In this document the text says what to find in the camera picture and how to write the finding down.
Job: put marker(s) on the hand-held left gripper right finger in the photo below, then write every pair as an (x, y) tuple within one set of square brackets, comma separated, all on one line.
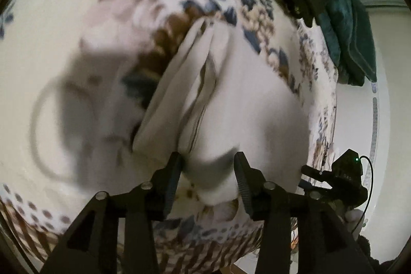
[(241, 178)]

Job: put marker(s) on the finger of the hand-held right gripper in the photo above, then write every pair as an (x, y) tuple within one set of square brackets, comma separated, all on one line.
[(316, 174)]

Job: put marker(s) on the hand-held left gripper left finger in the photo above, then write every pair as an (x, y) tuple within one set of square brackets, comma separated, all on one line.
[(173, 177)]

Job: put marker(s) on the small white garment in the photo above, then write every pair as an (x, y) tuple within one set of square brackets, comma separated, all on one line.
[(250, 100)]

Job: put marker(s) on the person's right hand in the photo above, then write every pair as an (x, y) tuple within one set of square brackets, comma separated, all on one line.
[(354, 217)]

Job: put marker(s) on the white strip with grey marks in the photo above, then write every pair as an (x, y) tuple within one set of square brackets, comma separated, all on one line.
[(374, 120)]

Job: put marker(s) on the dark green cloth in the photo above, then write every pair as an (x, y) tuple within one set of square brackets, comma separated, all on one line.
[(340, 20)]

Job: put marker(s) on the floral printed blanket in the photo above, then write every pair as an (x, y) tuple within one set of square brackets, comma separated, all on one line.
[(64, 4)]

